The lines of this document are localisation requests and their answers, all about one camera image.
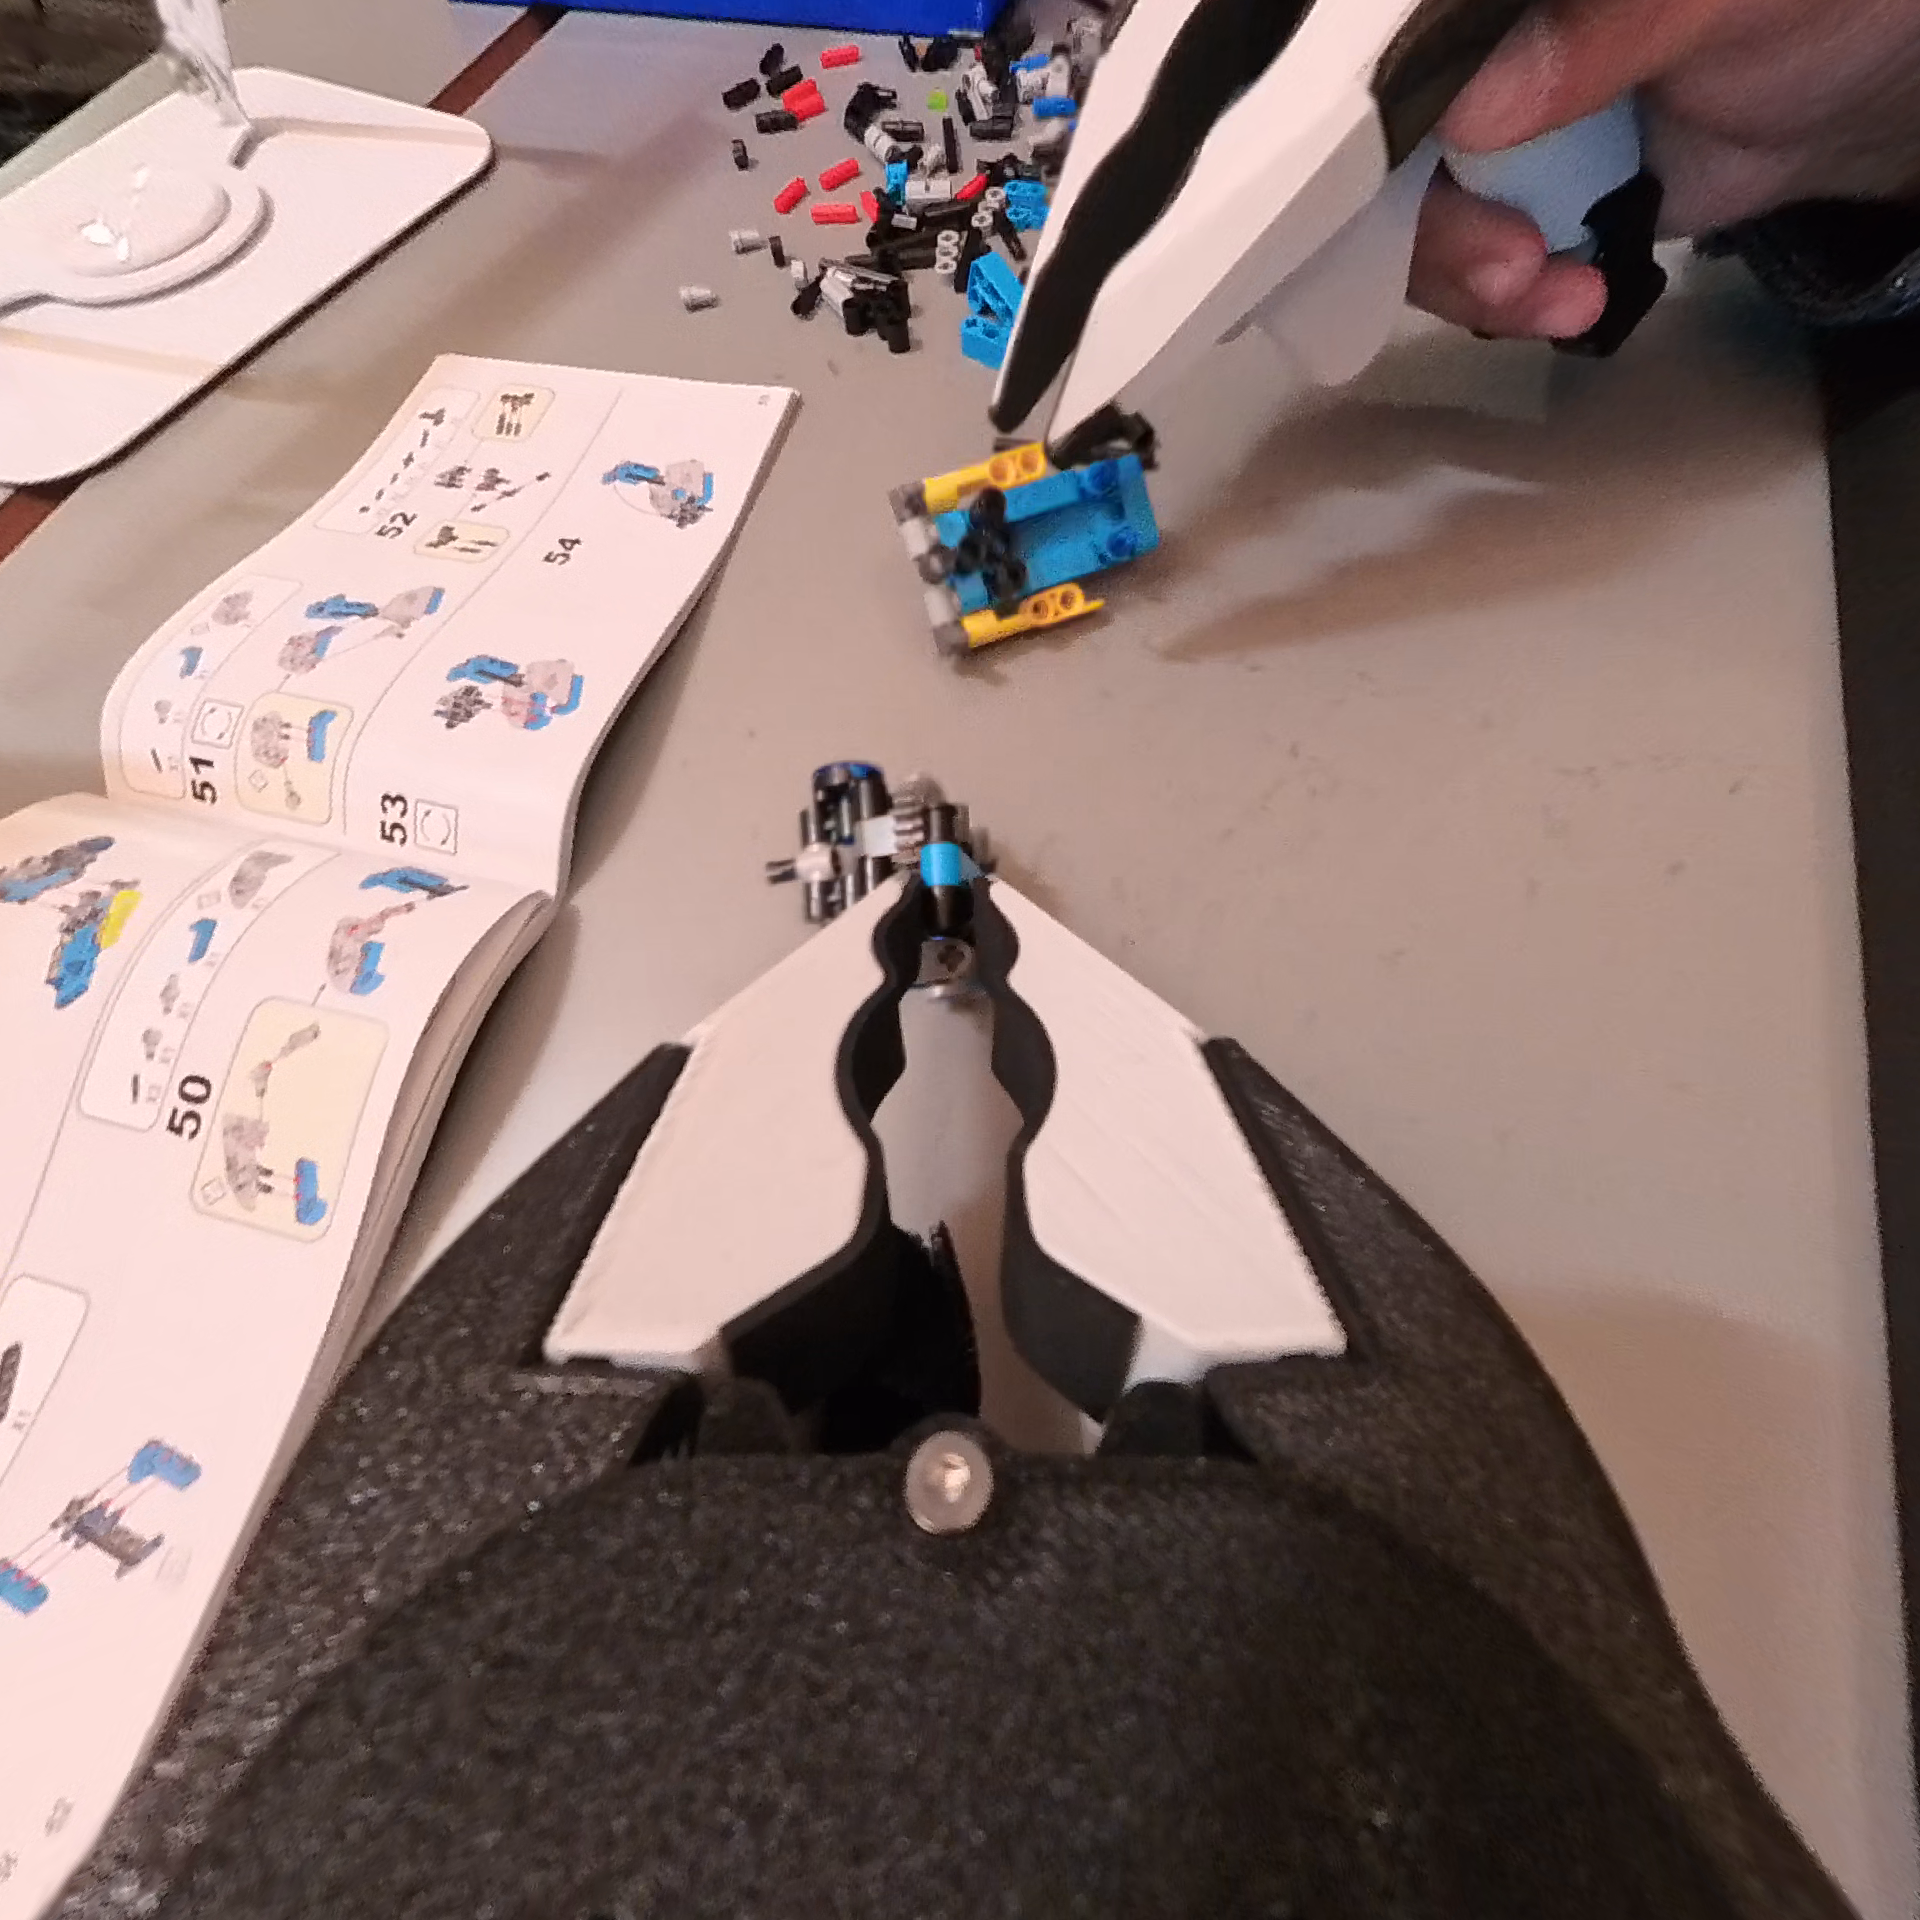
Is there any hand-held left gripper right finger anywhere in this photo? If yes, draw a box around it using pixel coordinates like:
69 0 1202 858
985 877 1348 1410

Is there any person's right hand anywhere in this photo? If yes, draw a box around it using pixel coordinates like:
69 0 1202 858
1403 0 1920 346

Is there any grey desk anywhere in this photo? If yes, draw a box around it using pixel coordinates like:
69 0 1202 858
0 0 1920 1920

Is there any building instruction booklet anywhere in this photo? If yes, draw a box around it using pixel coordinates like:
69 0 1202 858
0 357 808 1867

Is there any pile of loose brick parts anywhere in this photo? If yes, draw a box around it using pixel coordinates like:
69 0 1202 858
687 0 1099 380

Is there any blue plastic bin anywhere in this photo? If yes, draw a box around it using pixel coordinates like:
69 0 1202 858
452 0 1008 31

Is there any white stand base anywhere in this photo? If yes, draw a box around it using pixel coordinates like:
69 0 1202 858
0 61 501 489

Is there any yellow blue brick assembly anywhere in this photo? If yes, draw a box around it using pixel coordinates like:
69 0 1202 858
884 406 1174 667

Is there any black blue brick assembly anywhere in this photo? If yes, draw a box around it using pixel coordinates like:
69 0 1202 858
764 761 997 1008

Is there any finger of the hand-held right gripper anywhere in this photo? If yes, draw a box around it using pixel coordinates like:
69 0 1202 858
990 0 1326 442
1051 0 1442 421

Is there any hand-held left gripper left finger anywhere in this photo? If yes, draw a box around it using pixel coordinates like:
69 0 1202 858
548 877 916 1386

